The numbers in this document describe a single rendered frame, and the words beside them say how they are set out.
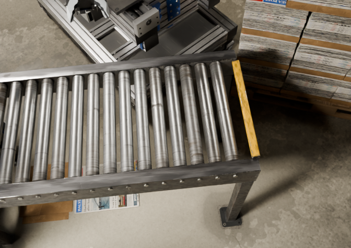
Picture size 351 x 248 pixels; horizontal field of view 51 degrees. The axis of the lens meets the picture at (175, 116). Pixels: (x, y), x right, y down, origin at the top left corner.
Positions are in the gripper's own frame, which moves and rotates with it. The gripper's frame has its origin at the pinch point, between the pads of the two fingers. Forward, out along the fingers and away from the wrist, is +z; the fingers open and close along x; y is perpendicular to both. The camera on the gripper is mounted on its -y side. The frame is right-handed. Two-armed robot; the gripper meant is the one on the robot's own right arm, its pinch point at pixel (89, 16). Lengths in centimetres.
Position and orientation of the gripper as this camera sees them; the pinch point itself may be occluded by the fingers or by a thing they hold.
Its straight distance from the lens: 116.7
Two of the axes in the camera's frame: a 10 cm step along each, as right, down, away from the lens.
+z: 2.5, 8.5, -4.6
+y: -0.9, 5.0, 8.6
